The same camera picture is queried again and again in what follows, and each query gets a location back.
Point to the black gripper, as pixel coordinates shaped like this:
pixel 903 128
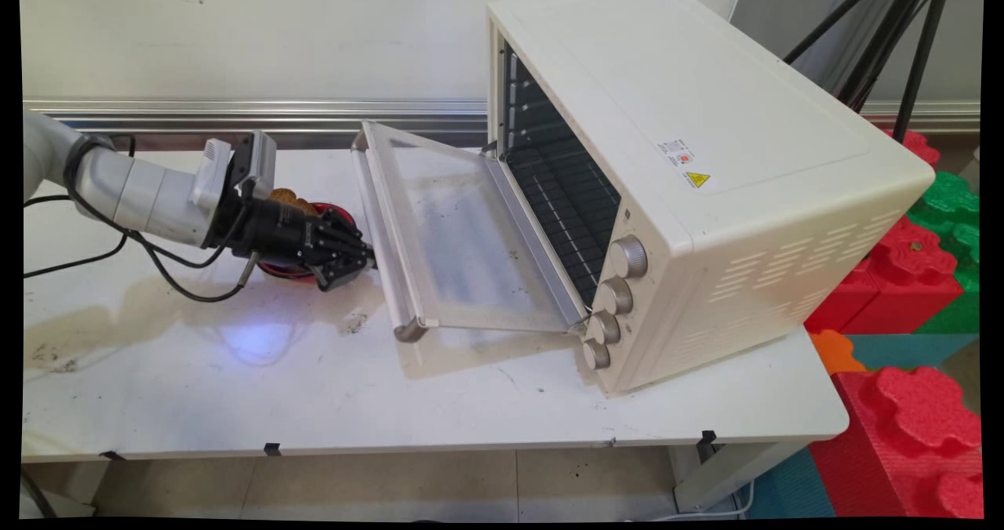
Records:
pixel 274 228

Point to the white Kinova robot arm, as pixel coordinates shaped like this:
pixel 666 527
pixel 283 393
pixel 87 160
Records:
pixel 141 193

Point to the red round plate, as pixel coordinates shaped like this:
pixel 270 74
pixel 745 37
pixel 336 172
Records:
pixel 284 270

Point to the tan bread slice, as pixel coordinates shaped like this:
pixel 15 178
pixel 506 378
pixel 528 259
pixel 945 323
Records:
pixel 284 197

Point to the cream glass oven door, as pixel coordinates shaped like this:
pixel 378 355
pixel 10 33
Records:
pixel 455 240

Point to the black tape piece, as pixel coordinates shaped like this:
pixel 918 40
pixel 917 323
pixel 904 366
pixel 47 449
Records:
pixel 271 448
pixel 112 455
pixel 708 437

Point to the metal oven rack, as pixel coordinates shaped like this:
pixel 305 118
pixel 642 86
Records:
pixel 565 201

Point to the silver oven knob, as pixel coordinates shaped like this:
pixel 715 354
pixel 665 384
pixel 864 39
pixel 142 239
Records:
pixel 596 354
pixel 604 328
pixel 616 295
pixel 628 257

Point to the white label sticker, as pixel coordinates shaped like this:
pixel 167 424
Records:
pixel 674 152

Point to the yellow warning sticker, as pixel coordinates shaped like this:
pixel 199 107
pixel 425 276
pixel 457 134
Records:
pixel 697 179

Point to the cream toaster oven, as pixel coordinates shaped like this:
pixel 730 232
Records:
pixel 706 83

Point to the white table leg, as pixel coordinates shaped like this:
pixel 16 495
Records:
pixel 729 475

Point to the orange foam block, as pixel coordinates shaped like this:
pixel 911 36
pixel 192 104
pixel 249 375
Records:
pixel 835 351

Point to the blue foam floor mat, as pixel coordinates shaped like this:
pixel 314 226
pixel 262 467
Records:
pixel 788 487

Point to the red foam block with knob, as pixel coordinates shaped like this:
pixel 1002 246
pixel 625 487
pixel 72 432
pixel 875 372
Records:
pixel 902 279

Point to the blue foam block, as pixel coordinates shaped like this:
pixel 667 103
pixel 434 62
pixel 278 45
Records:
pixel 910 350

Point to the small red foam block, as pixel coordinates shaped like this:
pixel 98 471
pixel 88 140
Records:
pixel 918 146

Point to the black tripod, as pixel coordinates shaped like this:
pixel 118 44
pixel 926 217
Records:
pixel 918 52

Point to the green foam block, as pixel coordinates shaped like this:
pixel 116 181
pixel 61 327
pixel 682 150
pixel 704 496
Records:
pixel 953 208

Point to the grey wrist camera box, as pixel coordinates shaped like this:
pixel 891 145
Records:
pixel 255 161

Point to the aluminium wall rail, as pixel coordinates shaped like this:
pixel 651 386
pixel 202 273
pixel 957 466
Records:
pixel 235 114

